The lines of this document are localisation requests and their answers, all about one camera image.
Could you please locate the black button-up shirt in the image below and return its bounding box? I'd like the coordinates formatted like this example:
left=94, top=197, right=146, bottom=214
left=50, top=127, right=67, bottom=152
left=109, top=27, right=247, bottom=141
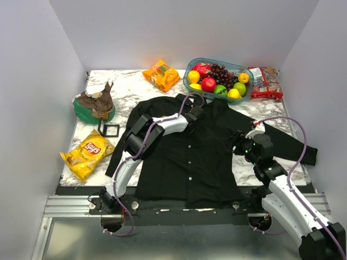
left=105, top=94, right=304, bottom=208

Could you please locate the dark red grape bunch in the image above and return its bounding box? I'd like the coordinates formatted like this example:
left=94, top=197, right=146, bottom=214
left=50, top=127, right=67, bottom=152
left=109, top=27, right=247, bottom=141
left=209, top=63, right=238, bottom=90

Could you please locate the green apple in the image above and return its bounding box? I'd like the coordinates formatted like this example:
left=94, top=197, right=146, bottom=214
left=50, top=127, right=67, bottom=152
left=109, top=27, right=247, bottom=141
left=233, top=82, right=247, bottom=96

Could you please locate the small yellow lemon front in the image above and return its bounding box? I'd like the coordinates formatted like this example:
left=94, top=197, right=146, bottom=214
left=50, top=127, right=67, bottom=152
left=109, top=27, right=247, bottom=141
left=189, top=83, right=202, bottom=90

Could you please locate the red apple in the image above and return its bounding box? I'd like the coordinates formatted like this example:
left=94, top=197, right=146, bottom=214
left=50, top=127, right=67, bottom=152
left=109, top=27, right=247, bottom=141
left=201, top=77, right=216, bottom=93

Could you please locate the teal plastic fruit container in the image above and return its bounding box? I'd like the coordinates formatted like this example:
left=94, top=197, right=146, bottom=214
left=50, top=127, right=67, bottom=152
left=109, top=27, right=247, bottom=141
left=183, top=57, right=254, bottom=103

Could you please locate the aluminium rail frame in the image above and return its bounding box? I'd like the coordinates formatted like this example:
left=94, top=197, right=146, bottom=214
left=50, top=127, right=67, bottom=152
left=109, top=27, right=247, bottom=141
left=31, top=192, right=339, bottom=260

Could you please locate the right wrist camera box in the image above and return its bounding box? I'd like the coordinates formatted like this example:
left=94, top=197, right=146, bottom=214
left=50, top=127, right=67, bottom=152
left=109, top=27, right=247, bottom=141
left=246, top=121, right=266, bottom=139

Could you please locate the red dragon fruit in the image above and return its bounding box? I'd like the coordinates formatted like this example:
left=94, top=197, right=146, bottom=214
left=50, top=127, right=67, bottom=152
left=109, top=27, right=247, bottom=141
left=192, top=62, right=211, bottom=79

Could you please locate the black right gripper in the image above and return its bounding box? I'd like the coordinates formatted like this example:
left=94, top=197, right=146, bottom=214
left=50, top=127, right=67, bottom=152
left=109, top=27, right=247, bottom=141
left=221, top=129, right=259, bottom=165

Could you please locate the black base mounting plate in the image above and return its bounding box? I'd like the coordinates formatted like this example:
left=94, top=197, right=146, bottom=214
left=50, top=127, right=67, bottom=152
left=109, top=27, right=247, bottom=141
left=55, top=185, right=310, bottom=226

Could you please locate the green brown crumpled bag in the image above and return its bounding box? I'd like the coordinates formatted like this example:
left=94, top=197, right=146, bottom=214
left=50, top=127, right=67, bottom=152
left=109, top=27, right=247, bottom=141
left=72, top=81, right=115, bottom=125

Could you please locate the yellow lemon front right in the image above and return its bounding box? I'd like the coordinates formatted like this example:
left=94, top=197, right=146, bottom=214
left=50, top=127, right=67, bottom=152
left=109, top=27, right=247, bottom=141
left=227, top=88, right=242, bottom=99

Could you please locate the red candy bag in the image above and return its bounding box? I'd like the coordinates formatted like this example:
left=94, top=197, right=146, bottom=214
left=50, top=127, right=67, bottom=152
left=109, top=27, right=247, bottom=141
left=248, top=67, right=283, bottom=102

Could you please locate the yellow lemon left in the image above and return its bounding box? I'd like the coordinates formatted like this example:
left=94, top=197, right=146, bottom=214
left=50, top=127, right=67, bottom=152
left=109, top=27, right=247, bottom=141
left=187, top=70, right=200, bottom=83

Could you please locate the orange snack packet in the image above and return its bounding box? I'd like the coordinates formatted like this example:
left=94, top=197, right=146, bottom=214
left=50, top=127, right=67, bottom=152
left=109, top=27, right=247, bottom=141
left=143, top=60, right=180, bottom=92

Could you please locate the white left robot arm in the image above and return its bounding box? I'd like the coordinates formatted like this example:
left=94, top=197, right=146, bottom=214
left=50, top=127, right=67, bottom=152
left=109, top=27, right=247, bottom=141
left=99, top=106, right=204, bottom=214

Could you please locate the yellow Lays chips bag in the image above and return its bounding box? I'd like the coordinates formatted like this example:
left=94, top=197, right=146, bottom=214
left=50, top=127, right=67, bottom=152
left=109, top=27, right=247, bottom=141
left=60, top=129, right=115, bottom=183

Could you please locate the yellow-orange peach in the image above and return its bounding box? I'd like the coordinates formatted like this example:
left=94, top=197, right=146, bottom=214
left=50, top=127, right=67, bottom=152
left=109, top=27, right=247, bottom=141
left=238, top=73, right=249, bottom=84

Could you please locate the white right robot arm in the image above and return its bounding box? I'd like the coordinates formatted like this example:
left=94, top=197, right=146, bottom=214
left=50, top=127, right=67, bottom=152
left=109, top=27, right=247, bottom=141
left=232, top=129, right=346, bottom=259

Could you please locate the black brooch display case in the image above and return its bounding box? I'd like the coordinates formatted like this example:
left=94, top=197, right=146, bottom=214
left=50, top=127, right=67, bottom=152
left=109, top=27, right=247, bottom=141
left=97, top=119, right=120, bottom=138

